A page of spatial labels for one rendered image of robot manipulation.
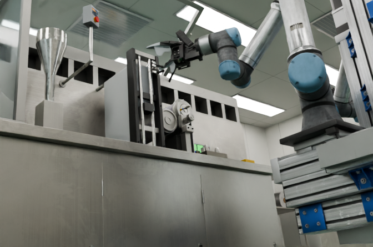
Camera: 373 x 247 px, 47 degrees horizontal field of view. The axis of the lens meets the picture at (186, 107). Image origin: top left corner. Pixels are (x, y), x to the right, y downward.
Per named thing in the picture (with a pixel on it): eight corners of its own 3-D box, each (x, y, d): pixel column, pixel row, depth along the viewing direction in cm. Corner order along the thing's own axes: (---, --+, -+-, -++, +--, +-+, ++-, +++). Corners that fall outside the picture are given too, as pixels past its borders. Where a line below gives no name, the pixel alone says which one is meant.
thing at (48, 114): (38, 157, 168) (43, 35, 190) (24, 166, 178) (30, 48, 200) (70, 161, 178) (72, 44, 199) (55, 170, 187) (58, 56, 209)
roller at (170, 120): (160, 129, 214) (159, 106, 218) (131, 143, 230) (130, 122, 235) (178, 132, 221) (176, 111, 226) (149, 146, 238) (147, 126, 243)
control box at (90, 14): (94, 19, 207) (94, 3, 211) (82, 23, 209) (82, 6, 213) (101, 26, 213) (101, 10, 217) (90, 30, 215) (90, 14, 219)
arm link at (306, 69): (333, 97, 143) (302, -31, 164) (328, 80, 131) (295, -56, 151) (298, 105, 148) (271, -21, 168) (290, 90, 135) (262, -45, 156)
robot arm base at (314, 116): (355, 130, 146) (348, 104, 150) (331, 123, 137) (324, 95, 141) (317, 143, 157) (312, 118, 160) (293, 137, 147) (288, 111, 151)
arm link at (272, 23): (290, -15, 177) (226, 83, 174) (285, -31, 167) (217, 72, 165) (314, -6, 171) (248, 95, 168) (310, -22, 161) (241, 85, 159)
